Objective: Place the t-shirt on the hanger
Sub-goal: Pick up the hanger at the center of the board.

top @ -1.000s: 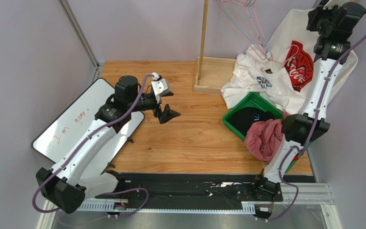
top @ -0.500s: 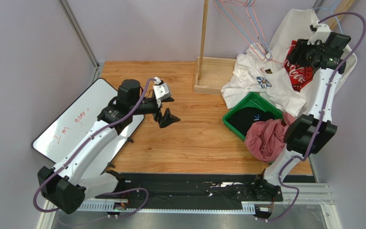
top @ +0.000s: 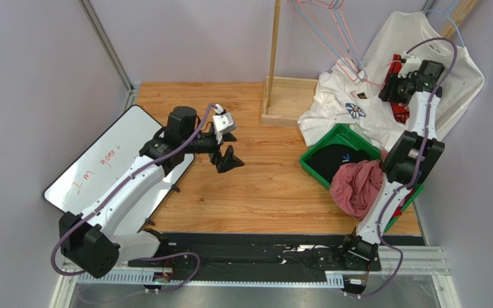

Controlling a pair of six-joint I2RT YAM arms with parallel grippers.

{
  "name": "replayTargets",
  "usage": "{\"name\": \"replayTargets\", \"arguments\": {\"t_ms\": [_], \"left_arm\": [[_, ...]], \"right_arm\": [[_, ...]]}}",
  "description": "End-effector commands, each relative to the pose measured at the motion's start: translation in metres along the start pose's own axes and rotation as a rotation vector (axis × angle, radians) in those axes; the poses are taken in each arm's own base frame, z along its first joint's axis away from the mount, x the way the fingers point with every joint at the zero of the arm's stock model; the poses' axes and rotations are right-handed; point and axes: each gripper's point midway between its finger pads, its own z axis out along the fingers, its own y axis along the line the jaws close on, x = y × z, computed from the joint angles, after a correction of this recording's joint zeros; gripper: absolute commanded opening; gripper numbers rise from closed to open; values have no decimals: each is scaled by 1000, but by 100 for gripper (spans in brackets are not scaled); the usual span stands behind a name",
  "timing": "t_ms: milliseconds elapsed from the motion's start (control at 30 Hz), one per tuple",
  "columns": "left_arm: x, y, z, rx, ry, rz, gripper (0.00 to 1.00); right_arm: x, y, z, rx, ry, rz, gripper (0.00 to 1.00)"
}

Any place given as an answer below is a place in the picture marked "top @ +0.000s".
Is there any blue wire hanger on rack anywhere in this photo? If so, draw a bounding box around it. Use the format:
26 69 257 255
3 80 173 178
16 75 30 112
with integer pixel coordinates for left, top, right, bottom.
292 0 370 82

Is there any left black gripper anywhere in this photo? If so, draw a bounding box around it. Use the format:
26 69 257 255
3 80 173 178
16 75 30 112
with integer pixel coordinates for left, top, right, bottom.
182 132 245 173

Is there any aluminium corner frame post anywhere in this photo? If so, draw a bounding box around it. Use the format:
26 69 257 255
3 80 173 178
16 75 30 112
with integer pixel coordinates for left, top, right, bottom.
78 0 140 110

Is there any wooden hanger rack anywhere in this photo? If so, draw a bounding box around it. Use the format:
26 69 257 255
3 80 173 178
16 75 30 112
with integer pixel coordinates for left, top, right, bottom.
260 1 479 127

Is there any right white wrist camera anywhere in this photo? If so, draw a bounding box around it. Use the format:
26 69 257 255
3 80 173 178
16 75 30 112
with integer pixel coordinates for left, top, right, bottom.
398 53 422 78

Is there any whiteboard with red writing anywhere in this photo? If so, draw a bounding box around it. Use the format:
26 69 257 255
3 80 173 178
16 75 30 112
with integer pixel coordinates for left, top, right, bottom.
44 105 195 235

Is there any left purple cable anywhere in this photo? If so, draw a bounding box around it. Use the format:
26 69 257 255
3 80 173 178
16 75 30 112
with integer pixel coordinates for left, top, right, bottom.
49 102 224 295

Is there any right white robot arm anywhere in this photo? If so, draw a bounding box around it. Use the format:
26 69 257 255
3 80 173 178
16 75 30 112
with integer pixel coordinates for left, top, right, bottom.
338 58 446 270

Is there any black garment in bin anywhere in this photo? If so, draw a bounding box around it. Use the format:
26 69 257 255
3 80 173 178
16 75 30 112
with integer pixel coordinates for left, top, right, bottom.
300 144 370 187

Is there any white flower print t-shirt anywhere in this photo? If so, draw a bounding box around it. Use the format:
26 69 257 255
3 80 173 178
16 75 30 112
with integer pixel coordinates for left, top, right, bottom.
297 61 406 151

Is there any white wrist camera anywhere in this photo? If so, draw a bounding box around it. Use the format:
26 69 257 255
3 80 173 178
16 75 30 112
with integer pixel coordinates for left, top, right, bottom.
212 104 237 144
398 53 422 78

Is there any blue hanger holding shirt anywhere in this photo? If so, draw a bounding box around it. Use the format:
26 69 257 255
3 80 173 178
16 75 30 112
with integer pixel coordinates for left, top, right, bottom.
422 4 466 47

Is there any white t-shirt red print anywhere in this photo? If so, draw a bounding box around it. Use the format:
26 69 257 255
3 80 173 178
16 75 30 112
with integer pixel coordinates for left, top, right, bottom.
363 12 485 140

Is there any red garment in bin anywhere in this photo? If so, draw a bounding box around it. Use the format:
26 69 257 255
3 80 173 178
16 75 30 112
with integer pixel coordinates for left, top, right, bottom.
392 205 407 219

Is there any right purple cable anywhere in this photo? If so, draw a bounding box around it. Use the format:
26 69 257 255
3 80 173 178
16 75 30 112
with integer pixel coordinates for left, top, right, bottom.
343 37 458 298

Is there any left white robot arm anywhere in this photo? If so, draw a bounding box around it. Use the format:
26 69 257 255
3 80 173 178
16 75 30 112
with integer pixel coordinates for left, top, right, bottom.
50 103 245 278

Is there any pink crumpled shirt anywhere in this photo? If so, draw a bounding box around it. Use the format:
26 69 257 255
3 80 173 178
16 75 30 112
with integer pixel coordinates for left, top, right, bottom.
329 159 384 220

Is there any purple cable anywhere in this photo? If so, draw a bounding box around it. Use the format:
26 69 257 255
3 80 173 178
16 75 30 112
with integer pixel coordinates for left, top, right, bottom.
343 37 458 298
49 102 224 295

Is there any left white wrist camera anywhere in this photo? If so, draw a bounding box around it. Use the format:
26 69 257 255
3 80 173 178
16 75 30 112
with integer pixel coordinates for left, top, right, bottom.
212 104 237 144

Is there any green plastic bin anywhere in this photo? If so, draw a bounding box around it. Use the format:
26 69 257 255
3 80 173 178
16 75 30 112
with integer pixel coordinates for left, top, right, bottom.
299 123 425 234

